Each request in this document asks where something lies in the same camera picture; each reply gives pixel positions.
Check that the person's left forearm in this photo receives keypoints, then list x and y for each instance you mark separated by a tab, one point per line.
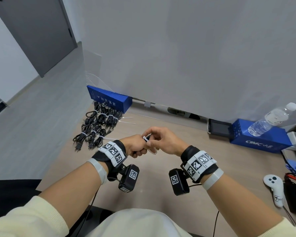
69	194

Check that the clear plastic water bottle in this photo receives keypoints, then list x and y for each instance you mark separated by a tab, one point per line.
261	127

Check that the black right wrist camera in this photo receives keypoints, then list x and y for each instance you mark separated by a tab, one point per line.
178	182

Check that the blue triangular box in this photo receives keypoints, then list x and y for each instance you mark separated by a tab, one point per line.
108	98

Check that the grey door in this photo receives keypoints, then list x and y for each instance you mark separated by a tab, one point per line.
39	34

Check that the small black screen device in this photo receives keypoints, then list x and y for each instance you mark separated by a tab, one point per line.
219	128

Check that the black office chair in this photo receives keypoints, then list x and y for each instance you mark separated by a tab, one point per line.
98	217

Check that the blue rectangular box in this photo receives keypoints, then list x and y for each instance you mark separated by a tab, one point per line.
261	145

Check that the white game controller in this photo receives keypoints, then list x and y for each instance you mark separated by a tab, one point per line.
272	181

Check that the blue plastic item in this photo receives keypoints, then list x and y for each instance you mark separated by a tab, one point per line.
294	166

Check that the person's right hand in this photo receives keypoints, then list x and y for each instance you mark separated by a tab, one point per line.
167	140

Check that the light wooden table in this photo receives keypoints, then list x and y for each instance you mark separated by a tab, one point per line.
150	194

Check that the grey desk clamp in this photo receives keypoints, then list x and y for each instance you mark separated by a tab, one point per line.
147	104

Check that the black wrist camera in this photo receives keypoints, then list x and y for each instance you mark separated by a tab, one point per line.
129	177
178	182

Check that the grey right wristband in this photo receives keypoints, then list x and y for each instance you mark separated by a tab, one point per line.
213	179

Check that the person's cream sweater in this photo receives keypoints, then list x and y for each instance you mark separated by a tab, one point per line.
138	224

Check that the grey wristband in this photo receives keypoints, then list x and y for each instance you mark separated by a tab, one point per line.
98	171
213	179

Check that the black power adapter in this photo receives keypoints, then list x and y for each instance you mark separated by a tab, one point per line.
293	197

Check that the person's right forearm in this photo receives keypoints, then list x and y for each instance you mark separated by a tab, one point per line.
244	207

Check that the person's left hand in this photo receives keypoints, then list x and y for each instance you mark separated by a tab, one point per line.
134	144

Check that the grey left wristband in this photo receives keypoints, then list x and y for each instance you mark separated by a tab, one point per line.
98	171

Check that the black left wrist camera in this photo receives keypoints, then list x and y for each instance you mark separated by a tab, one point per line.
129	177

